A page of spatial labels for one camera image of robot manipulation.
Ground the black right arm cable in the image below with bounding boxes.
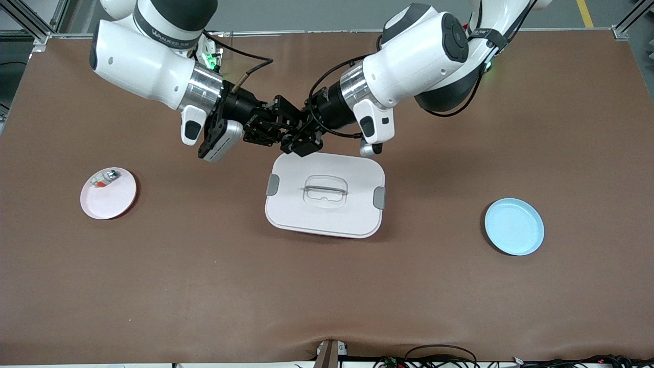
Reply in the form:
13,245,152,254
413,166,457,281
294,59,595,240
204,31,274,95

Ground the aluminium table edge rail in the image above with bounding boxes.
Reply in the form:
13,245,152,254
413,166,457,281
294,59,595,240
49,28,614,37

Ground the black cable bundle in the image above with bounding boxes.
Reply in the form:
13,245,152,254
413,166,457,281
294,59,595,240
511,354,654,368

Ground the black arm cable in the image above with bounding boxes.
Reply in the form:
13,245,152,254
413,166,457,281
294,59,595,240
204,31,274,95
308,31,511,139

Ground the white lidded box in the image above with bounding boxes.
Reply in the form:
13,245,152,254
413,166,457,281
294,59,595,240
265,152,386,239

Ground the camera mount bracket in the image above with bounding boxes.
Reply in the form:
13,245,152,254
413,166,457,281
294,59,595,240
314,339,349,368

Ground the aluminium frame profile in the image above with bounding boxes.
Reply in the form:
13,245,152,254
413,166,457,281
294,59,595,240
0,0,69,45
612,0,654,40

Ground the small grey orange connector part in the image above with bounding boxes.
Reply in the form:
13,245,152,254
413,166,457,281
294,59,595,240
90,170,120,189

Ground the brown table mat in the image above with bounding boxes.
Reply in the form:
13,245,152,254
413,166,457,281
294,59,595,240
0,30,654,364

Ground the pale pink plate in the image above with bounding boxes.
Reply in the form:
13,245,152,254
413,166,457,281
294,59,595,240
80,167,137,220

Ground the light blue plate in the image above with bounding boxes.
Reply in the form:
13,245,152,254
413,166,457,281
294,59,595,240
484,198,545,256

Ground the black cable loop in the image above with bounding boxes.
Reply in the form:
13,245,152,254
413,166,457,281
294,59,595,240
405,345,478,368

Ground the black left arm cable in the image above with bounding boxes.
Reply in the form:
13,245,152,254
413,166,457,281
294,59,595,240
308,31,511,139

